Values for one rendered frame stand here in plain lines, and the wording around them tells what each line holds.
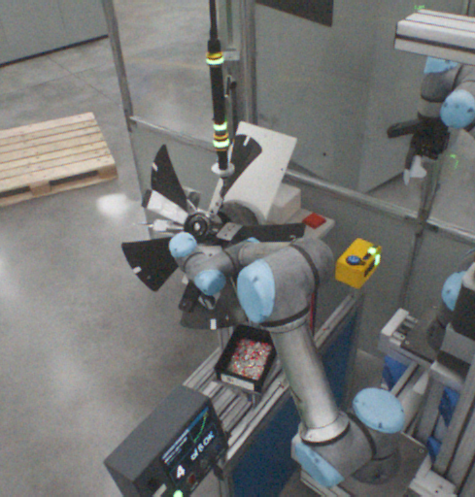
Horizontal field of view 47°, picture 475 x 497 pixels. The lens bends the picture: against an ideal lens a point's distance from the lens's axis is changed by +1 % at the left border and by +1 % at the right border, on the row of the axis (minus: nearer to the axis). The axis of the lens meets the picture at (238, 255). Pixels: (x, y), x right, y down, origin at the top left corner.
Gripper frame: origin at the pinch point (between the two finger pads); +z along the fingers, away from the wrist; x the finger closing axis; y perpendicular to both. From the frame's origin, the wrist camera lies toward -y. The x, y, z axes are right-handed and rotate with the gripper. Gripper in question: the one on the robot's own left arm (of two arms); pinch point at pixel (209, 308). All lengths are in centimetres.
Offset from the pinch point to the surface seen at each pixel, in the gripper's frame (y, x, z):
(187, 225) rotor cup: 19.9, 21.6, -8.9
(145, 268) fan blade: 4.1, 36.8, 7.5
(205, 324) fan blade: -3.0, 2.6, 9.5
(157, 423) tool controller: -40, -25, -31
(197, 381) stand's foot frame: -6, 38, 102
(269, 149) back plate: 65, 18, -5
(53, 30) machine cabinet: 265, 496, 170
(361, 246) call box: 53, -27, 16
